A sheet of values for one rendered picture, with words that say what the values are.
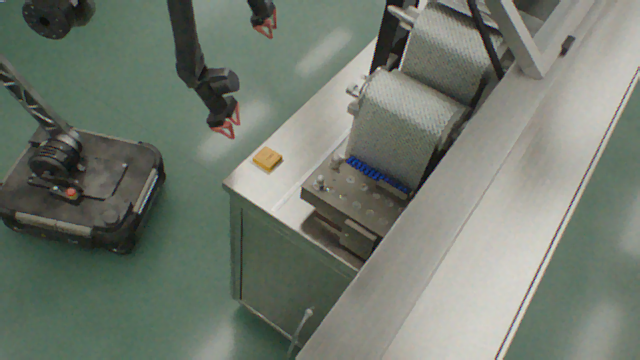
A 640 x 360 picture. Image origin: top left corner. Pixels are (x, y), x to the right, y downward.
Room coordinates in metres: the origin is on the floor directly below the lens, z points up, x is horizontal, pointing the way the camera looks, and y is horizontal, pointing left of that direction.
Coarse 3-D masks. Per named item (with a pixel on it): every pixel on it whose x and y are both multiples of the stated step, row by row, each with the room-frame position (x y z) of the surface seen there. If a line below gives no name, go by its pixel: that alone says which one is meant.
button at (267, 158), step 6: (264, 150) 1.16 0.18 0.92; (270, 150) 1.16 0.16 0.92; (258, 156) 1.13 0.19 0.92; (264, 156) 1.13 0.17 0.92; (270, 156) 1.14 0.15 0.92; (276, 156) 1.14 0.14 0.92; (258, 162) 1.11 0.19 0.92; (264, 162) 1.11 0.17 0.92; (270, 162) 1.11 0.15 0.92; (276, 162) 1.12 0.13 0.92; (264, 168) 1.10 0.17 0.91; (270, 168) 1.09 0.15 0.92
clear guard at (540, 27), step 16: (512, 0) 0.92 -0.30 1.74; (528, 0) 0.96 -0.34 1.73; (544, 0) 1.00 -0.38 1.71; (560, 0) 1.04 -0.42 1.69; (576, 0) 1.08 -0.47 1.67; (528, 16) 0.93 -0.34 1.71; (544, 16) 0.96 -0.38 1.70; (560, 16) 1.00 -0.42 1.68; (528, 32) 0.90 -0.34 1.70; (544, 32) 0.93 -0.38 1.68
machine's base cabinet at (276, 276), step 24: (240, 216) 0.99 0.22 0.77; (240, 240) 0.99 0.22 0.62; (264, 240) 0.94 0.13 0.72; (288, 240) 0.90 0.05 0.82; (240, 264) 0.99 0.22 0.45; (264, 264) 0.94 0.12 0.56; (288, 264) 0.90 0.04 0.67; (312, 264) 0.86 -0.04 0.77; (336, 264) 0.82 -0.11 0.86; (240, 288) 0.99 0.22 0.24; (264, 288) 0.94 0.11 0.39; (288, 288) 0.89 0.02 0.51; (312, 288) 0.85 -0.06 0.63; (336, 288) 0.81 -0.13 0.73; (264, 312) 0.93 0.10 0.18; (288, 312) 0.88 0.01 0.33; (288, 336) 0.87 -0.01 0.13
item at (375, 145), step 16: (368, 128) 1.10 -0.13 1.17; (384, 128) 1.08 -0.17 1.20; (352, 144) 1.12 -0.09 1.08; (368, 144) 1.09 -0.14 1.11; (384, 144) 1.07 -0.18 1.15; (400, 144) 1.05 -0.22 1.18; (368, 160) 1.09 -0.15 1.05; (384, 160) 1.07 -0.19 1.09; (400, 160) 1.05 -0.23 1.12; (416, 160) 1.03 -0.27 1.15; (400, 176) 1.04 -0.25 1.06; (416, 176) 1.02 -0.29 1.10
